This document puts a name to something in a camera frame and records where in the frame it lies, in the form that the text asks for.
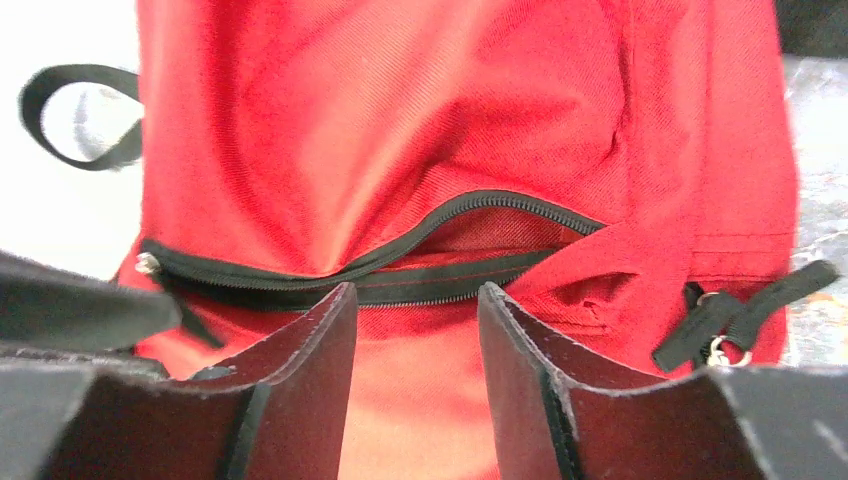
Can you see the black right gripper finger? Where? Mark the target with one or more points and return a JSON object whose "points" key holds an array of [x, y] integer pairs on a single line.
{"points": [[274, 411], [55, 309], [563, 411], [42, 393]]}

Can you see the red backpack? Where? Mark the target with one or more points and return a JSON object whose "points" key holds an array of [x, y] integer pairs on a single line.
{"points": [[623, 170]]}

